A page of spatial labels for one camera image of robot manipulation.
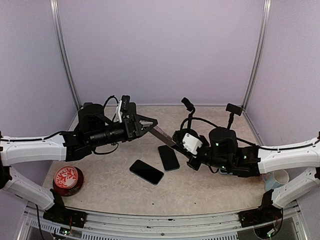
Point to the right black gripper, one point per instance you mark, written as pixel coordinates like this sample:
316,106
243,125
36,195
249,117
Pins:
192,164

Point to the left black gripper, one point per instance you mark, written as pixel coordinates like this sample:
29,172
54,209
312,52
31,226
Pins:
137,127

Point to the clear case phone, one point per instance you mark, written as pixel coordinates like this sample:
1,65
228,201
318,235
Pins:
168,140

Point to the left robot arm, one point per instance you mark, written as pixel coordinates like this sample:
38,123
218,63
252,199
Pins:
93,130

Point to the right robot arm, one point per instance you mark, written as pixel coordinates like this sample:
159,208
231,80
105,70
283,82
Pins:
221,151

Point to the teal phone lying diagonal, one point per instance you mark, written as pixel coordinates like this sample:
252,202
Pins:
146,172

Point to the light blue case phone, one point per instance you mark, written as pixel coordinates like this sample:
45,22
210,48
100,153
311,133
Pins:
224,172

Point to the black clamp phone stand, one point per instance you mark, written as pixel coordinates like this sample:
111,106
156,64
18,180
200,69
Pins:
233,110

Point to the red patterned round tin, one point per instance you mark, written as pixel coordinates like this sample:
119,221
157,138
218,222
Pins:
68,181

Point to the light blue mug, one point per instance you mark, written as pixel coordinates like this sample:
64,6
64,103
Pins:
275,179

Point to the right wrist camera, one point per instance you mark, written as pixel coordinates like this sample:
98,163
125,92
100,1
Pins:
191,144

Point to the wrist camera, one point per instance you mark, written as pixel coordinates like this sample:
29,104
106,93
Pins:
191,144
121,108

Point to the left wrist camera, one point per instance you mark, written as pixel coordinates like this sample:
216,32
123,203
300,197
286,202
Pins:
121,108

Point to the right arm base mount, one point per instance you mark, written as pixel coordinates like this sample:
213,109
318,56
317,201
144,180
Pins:
258,216

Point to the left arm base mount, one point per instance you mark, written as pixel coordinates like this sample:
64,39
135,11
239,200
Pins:
65,216

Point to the left aluminium frame post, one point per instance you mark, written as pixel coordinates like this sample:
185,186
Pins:
54,6

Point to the aluminium frame post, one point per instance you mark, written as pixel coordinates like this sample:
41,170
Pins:
258,53
54,6

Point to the aluminium front rail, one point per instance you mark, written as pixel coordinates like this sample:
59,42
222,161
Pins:
112,226

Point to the right aluminium frame post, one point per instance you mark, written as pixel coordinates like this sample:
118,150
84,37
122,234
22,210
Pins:
258,53

